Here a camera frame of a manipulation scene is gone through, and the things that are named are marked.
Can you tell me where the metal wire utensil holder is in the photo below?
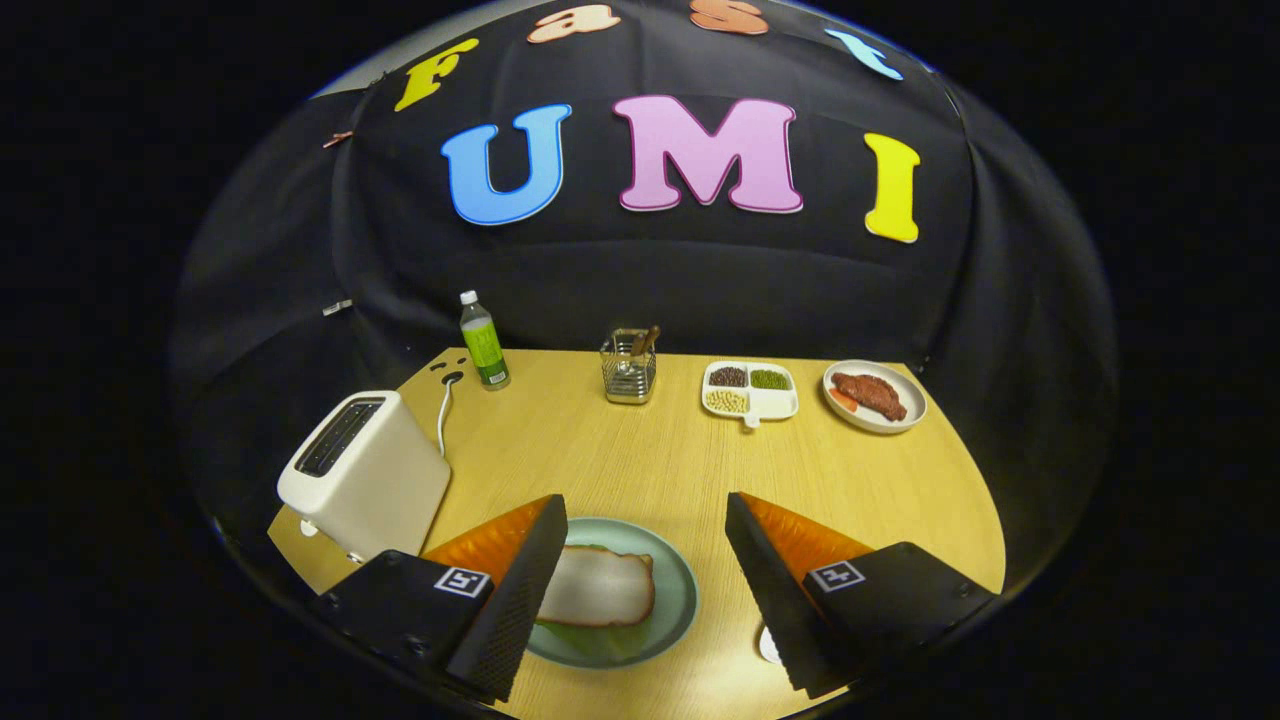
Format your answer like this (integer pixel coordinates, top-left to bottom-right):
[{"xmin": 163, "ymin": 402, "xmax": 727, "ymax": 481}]
[{"xmin": 600, "ymin": 329, "xmax": 658, "ymax": 405}]

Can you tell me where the black backdrop cloth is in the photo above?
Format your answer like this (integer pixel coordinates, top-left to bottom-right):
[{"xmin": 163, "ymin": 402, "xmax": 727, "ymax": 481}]
[{"xmin": 170, "ymin": 0, "xmax": 1119, "ymax": 601}]

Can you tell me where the green lettuce leaf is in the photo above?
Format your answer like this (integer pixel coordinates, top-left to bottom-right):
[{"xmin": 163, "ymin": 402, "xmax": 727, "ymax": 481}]
[{"xmin": 535, "ymin": 618, "xmax": 646, "ymax": 661}]

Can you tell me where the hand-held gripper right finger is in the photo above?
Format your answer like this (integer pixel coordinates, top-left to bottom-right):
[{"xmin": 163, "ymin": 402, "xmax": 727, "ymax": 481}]
[{"xmin": 724, "ymin": 490, "xmax": 1001, "ymax": 701}]

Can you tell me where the white toaster cable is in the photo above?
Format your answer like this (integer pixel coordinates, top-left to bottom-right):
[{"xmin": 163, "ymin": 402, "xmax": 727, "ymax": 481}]
[{"xmin": 436, "ymin": 372, "xmax": 465, "ymax": 459}]

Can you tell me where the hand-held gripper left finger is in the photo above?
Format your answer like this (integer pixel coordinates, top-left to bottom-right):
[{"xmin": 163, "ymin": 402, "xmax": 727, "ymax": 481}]
[{"xmin": 308, "ymin": 492, "xmax": 570, "ymax": 704}]

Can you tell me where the white toaster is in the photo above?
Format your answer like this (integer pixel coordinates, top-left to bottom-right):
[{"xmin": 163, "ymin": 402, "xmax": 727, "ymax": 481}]
[{"xmin": 276, "ymin": 390, "xmax": 453, "ymax": 566}]

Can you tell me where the green label water bottle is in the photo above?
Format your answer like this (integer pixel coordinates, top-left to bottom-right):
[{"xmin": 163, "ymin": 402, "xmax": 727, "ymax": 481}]
[{"xmin": 459, "ymin": 290, "xmax": 511, "ymax": 391}]

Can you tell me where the brown meat steak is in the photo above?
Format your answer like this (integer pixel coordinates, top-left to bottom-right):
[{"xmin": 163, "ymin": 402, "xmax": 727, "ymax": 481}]
[{"xmin": 831, "ymin": 372, "xmax": 908, "ymax": 422}]

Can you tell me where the white divided dish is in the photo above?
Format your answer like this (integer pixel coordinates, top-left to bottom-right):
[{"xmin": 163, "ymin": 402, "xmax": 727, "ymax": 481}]
[{"xmin": 701, "ymin": 360, "xmax": 800, "ymax": 429}]

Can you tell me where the round white plate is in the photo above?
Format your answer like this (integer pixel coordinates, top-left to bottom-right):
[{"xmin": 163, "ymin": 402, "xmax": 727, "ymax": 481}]
[{"xmin": 822, "ymin": 360, "xmax": 928, "ymax": 435}]

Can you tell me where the plain bread slice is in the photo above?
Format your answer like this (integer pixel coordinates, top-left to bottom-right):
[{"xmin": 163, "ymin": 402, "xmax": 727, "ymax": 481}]
[{"xmin": 537, "ymin": 545, "xmax": 657, "ymax": 629}]

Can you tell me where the light green plate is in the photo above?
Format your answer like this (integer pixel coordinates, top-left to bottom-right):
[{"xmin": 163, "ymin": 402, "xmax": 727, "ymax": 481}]
[{"xmin": 527, "ymin": 516, "xmax": 700, "ymax": 670}]

